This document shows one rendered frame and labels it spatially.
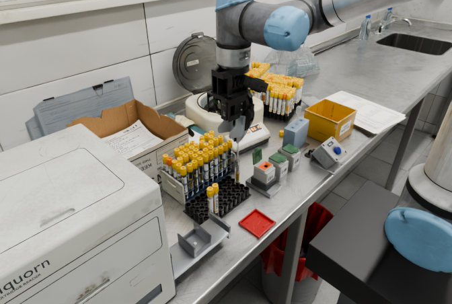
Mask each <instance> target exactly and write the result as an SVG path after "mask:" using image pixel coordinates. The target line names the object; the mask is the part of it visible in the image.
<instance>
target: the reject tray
mask: <svg viewBox="0 0 452 304"><path fill-rule="evenodd" d="M238 225H240V226H241V227H243V228H244V229H245V230H247V231H248V232H250V233H251V234H252V235H254V236H255V237H257V238H258V239H260V238H261V237H262V236H263V235H264V234H265V233H267V232H268V231H269V230H270V229H271V228H272V227H273V226H275V225H276V221H274V220H272V219H271V218H270V217H268V216H266V215H265V214H264V213H262V212H260V211H259V210H258V209H256V208H255V209H254V210H253V211H252V212H251V213H249V214H248V215H247V216H245V217H244V218H243V219H242V220H241V221H239V222H238Z"/></svg>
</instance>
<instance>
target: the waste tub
mask: <svg viewBox="0 0 452 304"><path fill-rule="evenodd" d="M304 111H305V113H304V118H306V119H308V120H309V126H308V131H307V136H308V137H311V138H313V139H315V140H317V141H319V142H321V143H324V142H325V141H327V140H328V139H329V138H330V137H334V138H335V139H336V140H337V142H338V143H340V142H341V141H343V140H344V139H345V138H346V137H348V136H350V135H351V134H352V129H353V126H354V120H355V117H356V112H358V110H355V109H353V108H350V107H348V106H345V105H342V104H339V103H336V102H333V101H331V100H328V99H326V98H325V99H323V100H321V101H319V102H317V103H316V104H314V105H312V106H310V107H308V108H306V109H304Z"/></svg>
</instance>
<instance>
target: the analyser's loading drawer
mask: <svg viewBox="0 0 452 304"><path fill-rule="evenodd" d="M177 235H178V242H177V243H175V244H174V245H173V246H171V247H170V248H169V252H170V254H171V255H172V264H173V269H174V278H175V279H176V278H177V277H179V275H181V274H182V273H183V272H185V271H186V270H187V269H189V267H191V266H192V265H193V264H194V263H196V262H197V261H198V260H199V259H201V258H202V257H203V256H204V255H205V254H207V253H208V252H209V251H210V250H212V249H213V248H214V247H215V246H216V245H217V244H219V243H220V242H221V241H223V240H224V239H225V238H226V237H227V238H228V239H230V238H231V226H230V225H229V224H228V223H226V222H225V221H224V220H222V219H221V218H220V217H218V216H217V215H216V214H215V213H213V212H212V211H211V212H209V219H208V220H206V221H205V222H204V223H203V224H201V225H199V224H198V223H197V222H194V228H193V229H192V230H191V231H189V232H188V233H187V234H185V235H184V236H183V237H182V236H181V235H180V234H179V233H178V234H177ZM194 242H196V243H197V244H196V245H194Z"/></svg>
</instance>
